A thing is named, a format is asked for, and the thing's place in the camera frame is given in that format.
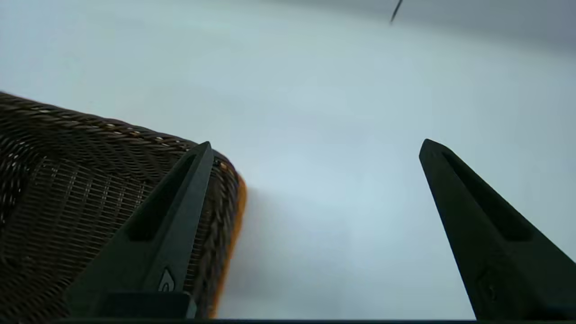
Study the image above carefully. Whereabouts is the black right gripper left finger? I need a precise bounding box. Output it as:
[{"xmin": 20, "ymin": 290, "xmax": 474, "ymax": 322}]
[{"xmin": 63, "ymin": 141, "xmax": 215, "ymax": 320}]

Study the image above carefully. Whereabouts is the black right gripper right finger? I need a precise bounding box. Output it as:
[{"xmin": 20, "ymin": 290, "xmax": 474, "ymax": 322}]
[{"xmin": 419, "ymin": 139, "xmax": 576, "ymax": 321}]

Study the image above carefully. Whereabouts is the orange wicker basket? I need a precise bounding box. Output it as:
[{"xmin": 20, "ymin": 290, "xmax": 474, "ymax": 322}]
[{"xmin": 210, "ymin": 175, "xmax": 248, "ymax": 318}]

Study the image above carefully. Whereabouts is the dark brown wicker basket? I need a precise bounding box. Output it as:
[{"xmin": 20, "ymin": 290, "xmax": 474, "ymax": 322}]
[{"xmin": 0, "ymin": 91, "xmax": 241, "ymax": 321}]

